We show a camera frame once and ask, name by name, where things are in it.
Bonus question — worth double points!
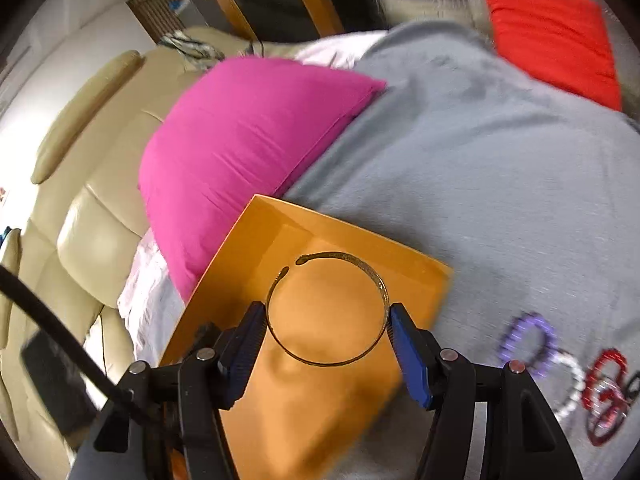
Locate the bronze bangle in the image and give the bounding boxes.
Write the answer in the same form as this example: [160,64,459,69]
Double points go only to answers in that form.
[265,252,390,368]

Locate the purple bead bracelet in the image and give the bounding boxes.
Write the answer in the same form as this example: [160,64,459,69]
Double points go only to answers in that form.
[498,311,561,380]

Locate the white pearl bracelet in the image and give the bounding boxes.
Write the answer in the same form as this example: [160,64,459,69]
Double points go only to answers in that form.
[552,346,589,424]

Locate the red bead bracelet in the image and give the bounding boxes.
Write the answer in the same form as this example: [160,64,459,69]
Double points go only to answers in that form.
[580,348,630,413]

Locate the dark red thin bangle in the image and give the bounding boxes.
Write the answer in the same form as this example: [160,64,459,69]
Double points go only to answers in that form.
[587,389,629,448]

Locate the orange cardboard box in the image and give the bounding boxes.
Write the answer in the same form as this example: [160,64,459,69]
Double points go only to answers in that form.
[162,195,451,479]

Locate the grey blanket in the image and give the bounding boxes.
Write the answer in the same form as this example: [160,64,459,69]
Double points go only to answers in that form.
[282,19,640,480]

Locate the beige leather armchair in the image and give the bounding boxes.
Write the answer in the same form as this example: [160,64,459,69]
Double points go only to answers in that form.
[0,24,281,480]

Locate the magenta pillow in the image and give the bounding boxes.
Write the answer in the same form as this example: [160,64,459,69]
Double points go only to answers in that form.
[139,56,386,300]

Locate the red pillow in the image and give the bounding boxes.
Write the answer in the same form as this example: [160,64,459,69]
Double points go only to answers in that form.
[486,0,623,112]

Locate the black cable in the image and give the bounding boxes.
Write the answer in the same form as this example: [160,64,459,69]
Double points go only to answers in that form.
[0,263,151,426]

